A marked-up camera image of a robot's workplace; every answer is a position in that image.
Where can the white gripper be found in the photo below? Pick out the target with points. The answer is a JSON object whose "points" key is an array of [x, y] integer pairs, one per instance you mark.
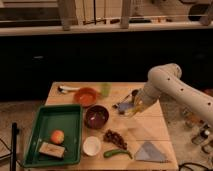
{"points": [[145, 97]]}

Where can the yellow banana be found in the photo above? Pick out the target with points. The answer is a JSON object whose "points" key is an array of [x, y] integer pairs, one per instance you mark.
{"points": [[131, 112]]}

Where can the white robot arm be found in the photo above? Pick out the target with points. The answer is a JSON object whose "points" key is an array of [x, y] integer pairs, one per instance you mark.
{"points": [[166, 79]]}

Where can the dark purple bowl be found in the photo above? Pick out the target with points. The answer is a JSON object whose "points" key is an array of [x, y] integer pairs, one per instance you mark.
{"points": [[96, 117]]}

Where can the orange bowl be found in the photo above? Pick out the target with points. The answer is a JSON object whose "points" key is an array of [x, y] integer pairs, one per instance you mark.
{"points": [[85, 97]]}

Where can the small white bowl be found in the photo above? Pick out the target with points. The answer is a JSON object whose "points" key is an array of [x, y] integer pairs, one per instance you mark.
{"points": [[91, 146]]}

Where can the dark metal cup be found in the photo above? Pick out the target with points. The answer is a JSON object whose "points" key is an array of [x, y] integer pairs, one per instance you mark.
{"points": [[134, 93]]}

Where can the metal spoon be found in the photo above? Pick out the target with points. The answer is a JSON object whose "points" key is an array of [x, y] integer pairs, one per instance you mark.
{"points": [[123, 100]]}

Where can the green plastic cup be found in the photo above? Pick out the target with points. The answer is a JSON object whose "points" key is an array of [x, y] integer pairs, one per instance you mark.
{"points": [[105, 89]]}

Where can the bunch of dark grapes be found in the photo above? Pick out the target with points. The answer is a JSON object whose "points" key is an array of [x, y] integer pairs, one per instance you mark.
{"points": [[115, 138]]}

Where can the grey folded cloth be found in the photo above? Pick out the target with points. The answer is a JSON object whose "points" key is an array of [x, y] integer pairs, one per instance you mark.
{"points": [[148, 152]]}

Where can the green cucumber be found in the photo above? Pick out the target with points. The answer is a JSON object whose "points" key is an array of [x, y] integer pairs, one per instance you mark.
{"points": [[110, 153]]}

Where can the green plastic tray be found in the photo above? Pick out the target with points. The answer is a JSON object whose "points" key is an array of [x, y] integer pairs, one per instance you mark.
{"points": [[67, 118]]}

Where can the red yellow apple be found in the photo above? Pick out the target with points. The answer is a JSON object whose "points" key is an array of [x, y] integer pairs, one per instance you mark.
{"points": [[57, 137]]}

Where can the brown sponge block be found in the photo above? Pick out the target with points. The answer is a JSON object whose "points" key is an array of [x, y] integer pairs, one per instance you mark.
{"points": [[52, 150]]}

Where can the black stand post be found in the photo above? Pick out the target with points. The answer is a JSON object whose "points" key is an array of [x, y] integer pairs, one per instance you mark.
{"points": [[15, 132]]}

